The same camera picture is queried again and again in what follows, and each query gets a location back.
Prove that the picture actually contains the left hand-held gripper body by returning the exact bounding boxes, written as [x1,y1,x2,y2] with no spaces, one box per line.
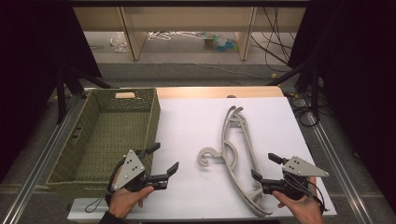
[106,148,171,192]

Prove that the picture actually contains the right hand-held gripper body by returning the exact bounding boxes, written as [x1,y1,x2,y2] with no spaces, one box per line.
[261,155,331,201]

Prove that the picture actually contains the green woven basket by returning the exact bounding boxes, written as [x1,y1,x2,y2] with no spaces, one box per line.
[46,88,162,199]

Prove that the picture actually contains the person's left hand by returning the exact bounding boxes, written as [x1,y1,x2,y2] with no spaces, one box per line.
[107,186,156,220]

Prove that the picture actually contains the person's right hand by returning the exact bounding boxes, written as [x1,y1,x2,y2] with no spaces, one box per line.
[271,176,325,224]

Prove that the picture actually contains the white paper sheet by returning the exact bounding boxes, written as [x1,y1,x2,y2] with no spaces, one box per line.
[67,96,338,221]

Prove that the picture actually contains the black metal stand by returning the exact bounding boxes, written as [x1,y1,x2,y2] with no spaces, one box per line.
[266,57,321,120]
[55,66,112,125]

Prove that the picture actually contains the clear plastic bag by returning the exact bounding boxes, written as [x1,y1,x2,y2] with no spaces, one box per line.
[109,31,129,53]

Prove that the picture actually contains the pile of white hangers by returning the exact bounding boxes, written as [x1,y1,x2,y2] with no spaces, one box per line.
[147,30,205,42]

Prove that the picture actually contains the black curtain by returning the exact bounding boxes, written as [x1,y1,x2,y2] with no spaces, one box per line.
[0,0,102,185]
[288,0,396,216]

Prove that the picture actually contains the pile of coloured toys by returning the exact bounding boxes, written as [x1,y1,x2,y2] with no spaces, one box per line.
[203,32,239,53]

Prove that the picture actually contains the light wooden shelf unit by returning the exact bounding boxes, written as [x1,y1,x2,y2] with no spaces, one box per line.
[72,6,307,62]

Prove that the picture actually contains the left hand-held gripper cable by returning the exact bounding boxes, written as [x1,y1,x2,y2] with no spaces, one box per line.
[84,159,125,215]

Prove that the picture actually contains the hand-held gripper cable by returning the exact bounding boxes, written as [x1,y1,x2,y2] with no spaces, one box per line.
[306,178,329,215]
[84,159,125,215]

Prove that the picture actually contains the aluminium rail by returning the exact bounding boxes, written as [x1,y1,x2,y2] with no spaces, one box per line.
[0,92,87,224]
[303,108,375,224]

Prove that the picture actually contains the right hand-held gripper cable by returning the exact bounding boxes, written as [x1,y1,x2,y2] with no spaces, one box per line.
[306,178,329,215]

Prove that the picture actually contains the black cable bundle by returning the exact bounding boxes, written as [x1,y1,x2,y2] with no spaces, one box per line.
[288,92,320,128]

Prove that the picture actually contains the thin white floor cable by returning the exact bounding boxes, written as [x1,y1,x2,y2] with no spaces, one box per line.
[194,63,262,80]

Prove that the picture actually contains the hanging black cables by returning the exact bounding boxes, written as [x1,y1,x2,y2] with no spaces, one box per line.
[250,7,297,73]

